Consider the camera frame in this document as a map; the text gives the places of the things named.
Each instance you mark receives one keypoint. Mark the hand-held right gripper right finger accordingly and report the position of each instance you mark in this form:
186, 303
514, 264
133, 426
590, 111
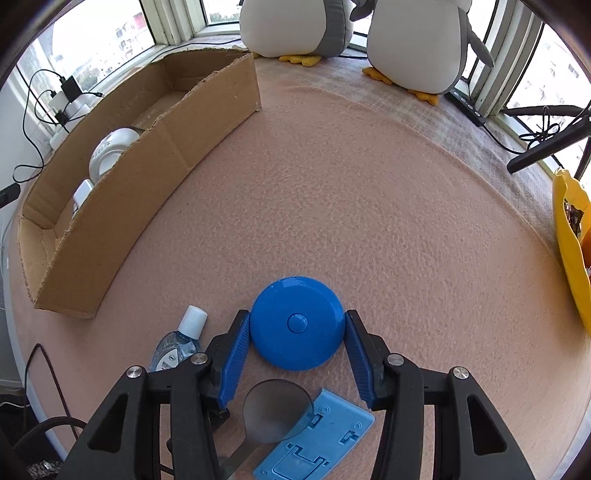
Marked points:
362, 364

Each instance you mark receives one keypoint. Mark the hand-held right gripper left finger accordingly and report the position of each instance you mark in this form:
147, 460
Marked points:
233, 360

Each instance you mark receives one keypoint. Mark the small blue liquid bottle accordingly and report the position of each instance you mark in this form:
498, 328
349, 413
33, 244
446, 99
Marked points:
173, 350

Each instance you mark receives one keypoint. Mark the grey translucent spoon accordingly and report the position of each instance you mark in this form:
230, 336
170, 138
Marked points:
272, 415

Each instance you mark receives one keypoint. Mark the blue round tape measure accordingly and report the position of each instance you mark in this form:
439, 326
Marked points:
295, 323

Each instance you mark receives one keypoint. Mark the blue plastic phone stand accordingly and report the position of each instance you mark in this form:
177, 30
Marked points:
323, 443

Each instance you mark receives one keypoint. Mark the cardboard box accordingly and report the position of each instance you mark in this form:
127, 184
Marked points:
161, 152

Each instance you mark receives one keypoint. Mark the white charger plug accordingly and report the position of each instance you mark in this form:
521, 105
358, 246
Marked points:
83, 194

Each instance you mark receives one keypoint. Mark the white round device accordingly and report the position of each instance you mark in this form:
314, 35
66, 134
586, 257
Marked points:
108, 152

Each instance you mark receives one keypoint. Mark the yellow fruit bowl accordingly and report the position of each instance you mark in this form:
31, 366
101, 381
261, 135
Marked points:
570, 258

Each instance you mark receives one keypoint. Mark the pile of wrapped candies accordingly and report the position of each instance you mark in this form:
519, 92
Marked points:
575, 214

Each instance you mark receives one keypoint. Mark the black power strip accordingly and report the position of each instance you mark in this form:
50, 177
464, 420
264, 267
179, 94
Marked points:
466, 108

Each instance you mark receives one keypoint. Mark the white power strip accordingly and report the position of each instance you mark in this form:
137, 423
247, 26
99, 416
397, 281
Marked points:
69, 117

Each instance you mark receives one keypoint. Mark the white power bank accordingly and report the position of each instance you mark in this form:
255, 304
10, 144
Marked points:
57, 101

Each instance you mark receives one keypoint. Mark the black power bank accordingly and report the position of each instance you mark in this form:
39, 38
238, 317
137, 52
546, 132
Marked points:
70, 87

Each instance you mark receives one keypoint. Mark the small penguin plush toy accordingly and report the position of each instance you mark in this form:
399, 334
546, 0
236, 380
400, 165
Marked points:
415, 50

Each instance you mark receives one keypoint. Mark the large penguin plush toy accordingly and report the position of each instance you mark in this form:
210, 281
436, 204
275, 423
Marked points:
286, 27

